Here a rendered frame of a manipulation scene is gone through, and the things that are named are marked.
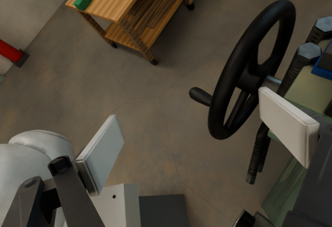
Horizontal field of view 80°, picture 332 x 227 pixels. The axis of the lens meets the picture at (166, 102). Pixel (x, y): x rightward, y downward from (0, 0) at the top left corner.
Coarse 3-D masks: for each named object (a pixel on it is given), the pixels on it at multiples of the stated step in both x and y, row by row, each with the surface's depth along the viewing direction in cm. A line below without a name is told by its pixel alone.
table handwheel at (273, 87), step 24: (288, 0) 33; (264, 24) 28; (288, 24) 39; (240, 48) 28; (240, 72) 29; (264, 72) 37; (216, 96) 31; (240, 96) 42; (216, 120) 33; (240, 120) 48
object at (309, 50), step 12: (324, 24) 23; (312, 36) 25; (324, 36) 24; (300, 48) 23; (312, 48) 23; (300, 60) 23; (312, 60) 23; (288, 72) 27; (288, 84) 28; (264, 132) 48; (264, 144) 54; (252, 156) 54; (264, 156) 55; (252, 168) 54; (252, 180) 54
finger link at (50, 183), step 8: (80, 152) 15; (80, 176) 13; (48, 184) 12; (48, 192) 12; (56, 192) 12; (40, 200) 12; (48, 200) 12; (56, 200) 12; (40, 208) 12; (48, 208) 12; (56, 208) 12
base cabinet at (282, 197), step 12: (288, 168) 80; (300, 168) 54; (288, 180) 62; (300, 180) 46; (276, 192) 71; (288, 192) 49; (264, 204) 88; (276, 204) 56; (288, 204) 43; (276, 216) 47
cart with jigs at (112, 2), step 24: (72, 0) 137; (96, 0) 126; (120, 0) 117; (144, 0) 162; (168, 0) 151; (192, 0) 158; (96, 24) 156; (120, 24) 118; (144, 24) 150; (144, 48) 139
